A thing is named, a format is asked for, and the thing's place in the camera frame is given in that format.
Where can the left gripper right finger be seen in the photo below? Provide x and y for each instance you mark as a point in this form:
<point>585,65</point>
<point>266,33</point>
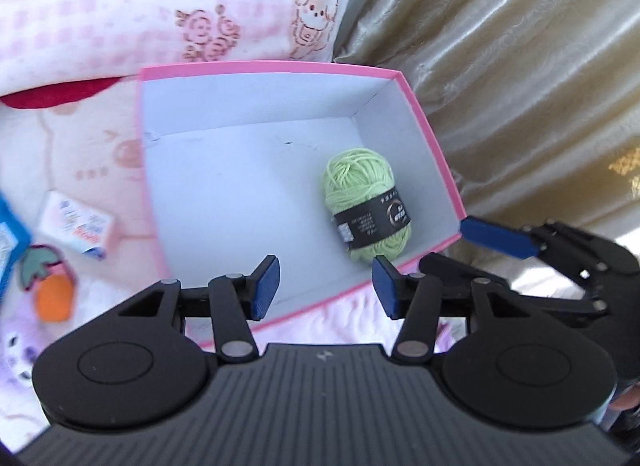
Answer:
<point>440,288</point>

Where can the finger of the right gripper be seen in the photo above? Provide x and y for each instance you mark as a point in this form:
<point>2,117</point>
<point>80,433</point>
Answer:
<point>499,238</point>

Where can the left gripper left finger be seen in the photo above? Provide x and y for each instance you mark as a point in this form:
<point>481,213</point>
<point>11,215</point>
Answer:
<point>231,301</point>

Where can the orange makeup sponge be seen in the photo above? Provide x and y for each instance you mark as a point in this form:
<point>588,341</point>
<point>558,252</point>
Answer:
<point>54,298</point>

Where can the green yarn ball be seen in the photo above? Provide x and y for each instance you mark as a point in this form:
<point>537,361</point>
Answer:
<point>360,192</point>

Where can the pink cardboard box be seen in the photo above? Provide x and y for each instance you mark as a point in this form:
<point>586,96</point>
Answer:
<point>234,154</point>

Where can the beige satin curtain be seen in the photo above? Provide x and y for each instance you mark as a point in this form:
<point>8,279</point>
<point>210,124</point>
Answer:
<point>534,102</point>

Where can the white tissue pack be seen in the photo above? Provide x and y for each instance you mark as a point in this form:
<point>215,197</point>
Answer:
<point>76,225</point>

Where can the pink cartoon bed blanket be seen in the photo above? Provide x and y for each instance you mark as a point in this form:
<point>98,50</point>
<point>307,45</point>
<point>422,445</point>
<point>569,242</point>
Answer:
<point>90,150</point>

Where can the blue wipes packet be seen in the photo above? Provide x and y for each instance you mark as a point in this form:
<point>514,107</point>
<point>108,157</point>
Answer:
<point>14,239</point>

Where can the pink checked pillow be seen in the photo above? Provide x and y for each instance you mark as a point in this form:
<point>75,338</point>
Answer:
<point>47,42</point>

